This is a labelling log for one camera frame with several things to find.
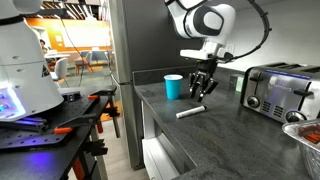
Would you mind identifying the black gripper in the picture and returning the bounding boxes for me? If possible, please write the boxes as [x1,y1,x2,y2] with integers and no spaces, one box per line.
[189,60,218,102]

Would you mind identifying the white marker pen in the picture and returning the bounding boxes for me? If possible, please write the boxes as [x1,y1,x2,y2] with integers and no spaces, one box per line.
[176,105,207,119]

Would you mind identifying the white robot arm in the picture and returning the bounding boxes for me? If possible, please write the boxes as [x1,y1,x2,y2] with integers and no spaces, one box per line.
[0,0,235,122]

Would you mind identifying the blue plastic cup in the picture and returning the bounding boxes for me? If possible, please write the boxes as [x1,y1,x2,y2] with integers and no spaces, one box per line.
[164,74,183,100]

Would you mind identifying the small dark green box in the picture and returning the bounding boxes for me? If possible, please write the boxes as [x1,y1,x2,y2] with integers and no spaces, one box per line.
[229,74,244,92]

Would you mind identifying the stainless steel refrigerator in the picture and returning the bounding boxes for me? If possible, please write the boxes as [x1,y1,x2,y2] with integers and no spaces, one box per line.
[107,0,201,170]

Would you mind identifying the silver four-slot toaster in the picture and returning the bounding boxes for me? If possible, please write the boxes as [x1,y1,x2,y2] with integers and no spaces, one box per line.
[240,62,320,123]

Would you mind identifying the black orange bar clamp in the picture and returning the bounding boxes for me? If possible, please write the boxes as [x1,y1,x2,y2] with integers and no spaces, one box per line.
[54,85,120,138]

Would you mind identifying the aluminium foil tray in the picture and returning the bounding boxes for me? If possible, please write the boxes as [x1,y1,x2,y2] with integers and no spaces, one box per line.
[282,119,320,180]

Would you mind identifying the white office chair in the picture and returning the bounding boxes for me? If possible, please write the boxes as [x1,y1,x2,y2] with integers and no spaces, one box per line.
[50,58,68,86]

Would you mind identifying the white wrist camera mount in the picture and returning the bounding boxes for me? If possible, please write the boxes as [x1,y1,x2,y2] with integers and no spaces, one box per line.
[180,42,233,63]

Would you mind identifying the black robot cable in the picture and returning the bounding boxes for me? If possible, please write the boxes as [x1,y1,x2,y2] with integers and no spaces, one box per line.
[218,0,273,64]

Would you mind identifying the white wall outlet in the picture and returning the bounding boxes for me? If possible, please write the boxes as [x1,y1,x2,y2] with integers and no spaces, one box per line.
[226,44,235,57]

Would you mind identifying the black perforated robot mount plate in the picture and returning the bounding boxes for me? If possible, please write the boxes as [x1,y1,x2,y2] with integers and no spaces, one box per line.
[0,96,108,152]

